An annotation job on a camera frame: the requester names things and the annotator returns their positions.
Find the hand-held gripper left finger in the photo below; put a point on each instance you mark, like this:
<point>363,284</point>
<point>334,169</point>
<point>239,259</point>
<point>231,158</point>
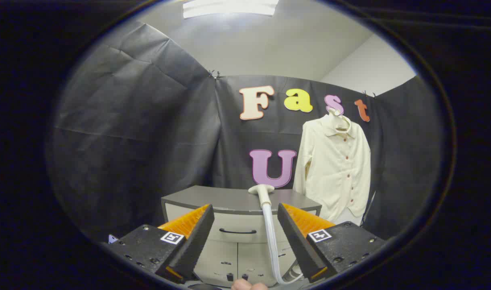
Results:
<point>197,241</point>

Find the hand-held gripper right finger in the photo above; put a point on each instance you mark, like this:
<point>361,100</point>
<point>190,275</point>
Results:
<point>296,241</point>

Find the white garment steamer head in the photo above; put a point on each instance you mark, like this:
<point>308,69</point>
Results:
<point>263,193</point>

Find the cream button shirt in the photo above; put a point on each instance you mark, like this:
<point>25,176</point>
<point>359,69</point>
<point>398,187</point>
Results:
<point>334,169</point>

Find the white padded garment board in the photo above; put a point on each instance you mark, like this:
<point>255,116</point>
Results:
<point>348,217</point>

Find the white clothes hanger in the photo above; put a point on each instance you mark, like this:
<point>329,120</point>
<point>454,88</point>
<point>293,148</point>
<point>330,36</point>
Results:
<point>335,114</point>

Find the grey and white cabinet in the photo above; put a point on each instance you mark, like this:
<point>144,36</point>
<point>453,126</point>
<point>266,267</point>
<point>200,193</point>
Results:
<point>229,197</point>

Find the thin metal stand pole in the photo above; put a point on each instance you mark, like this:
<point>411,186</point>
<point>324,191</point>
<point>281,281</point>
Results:
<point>370,205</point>

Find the black backdrop cloth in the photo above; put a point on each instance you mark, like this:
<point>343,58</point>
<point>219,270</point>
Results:
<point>149,121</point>

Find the ceiling light panel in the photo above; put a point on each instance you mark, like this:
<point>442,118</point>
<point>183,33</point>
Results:
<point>229,8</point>

